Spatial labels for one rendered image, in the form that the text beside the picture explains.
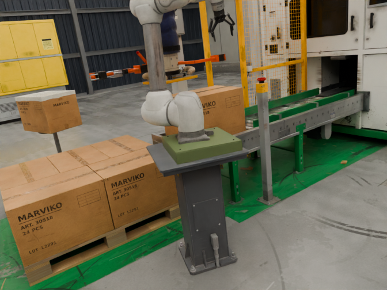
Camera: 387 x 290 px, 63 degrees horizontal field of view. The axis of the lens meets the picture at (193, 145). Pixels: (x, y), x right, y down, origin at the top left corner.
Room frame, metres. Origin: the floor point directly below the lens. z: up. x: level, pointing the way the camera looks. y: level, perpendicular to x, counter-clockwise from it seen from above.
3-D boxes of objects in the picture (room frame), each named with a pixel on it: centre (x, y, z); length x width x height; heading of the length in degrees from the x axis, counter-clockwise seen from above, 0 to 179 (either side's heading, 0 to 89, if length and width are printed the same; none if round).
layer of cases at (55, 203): (2.42, 0.91, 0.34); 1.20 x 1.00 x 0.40; 122
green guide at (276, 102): (3.57, -0.97, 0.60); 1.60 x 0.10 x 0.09; 122
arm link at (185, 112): (1.79, 0.01, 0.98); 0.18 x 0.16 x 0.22; 60
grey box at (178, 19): (3.70, 0.03, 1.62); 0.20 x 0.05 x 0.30; 122
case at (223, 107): (2.71, -0.12, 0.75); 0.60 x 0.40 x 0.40; 119
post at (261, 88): (2.41, -0.58, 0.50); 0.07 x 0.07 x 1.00; 32
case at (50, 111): (3.65, 1.61, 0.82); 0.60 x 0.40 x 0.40; 51
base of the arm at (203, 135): (1.79, -0.02, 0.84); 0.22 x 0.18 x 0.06; 97
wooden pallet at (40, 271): (2.42, 0.91, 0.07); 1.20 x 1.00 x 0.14; 122
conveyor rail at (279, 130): (2.88, -0.99, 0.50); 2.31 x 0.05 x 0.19; 122
